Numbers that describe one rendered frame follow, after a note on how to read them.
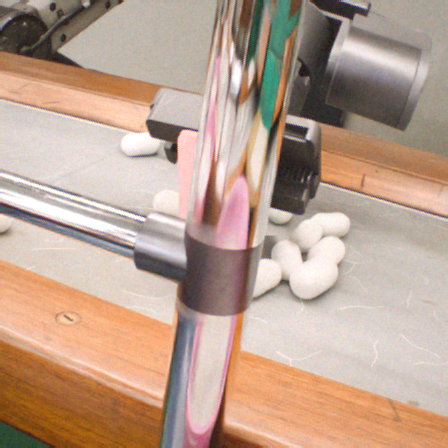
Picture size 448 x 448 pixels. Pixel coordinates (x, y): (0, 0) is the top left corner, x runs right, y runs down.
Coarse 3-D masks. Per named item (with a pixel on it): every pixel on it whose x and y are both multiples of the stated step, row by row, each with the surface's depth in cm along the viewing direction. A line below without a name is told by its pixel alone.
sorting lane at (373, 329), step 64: (0, 128) 58; (64, 128) 61; (128, 192) 49; (320, 192) 55; (0, 256) 37; (64, 256) 38; (384, 256) 45; (256, 320) 35; (320, 320) 36; (384, 320) 37; (384, 384) 31
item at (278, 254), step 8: (280, 248) 40; (288, 248) 40; (296, 248) 40; (272, 256) 40; (280, 256) 39; (288, 256) 39; (296, 256) 39; (280, 264) 39; (288, 264) 39; (296, 264) 39; (288, 272) 39
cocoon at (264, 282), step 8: (264, 264) 37; (272, 264) 38; (264, 272) 37; (272, 272) 37; (280, 272) 38; (256, 280) 36; (264, 280) 36; (272, 280) 37; (256, 288) 36; (264, 288) 37; (256, 296) 37
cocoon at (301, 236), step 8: (304, 224) 43; (312, 224) 44; (296, 232) 43; (304, 232) 43; (312, 232) 43; (320, 232) 44; (296, 240) 43; (304, 240) 42; (312, 240) 43; (304, 248) 43
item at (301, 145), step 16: (304, 80) 41; (176, 96) 38; (192, 96) 37; (304, 96) 40; (288, 112) 39; (288, 128) 36; (304, 128) 36; (320, 128) 36; (176, 144) 42; (288, 144) 36; (304, 144) 36; (320, 144) 37; (176, 160) 43; (288, 160) 39; (304, 160) 38; (320, 160) 38; (320, 176) 40
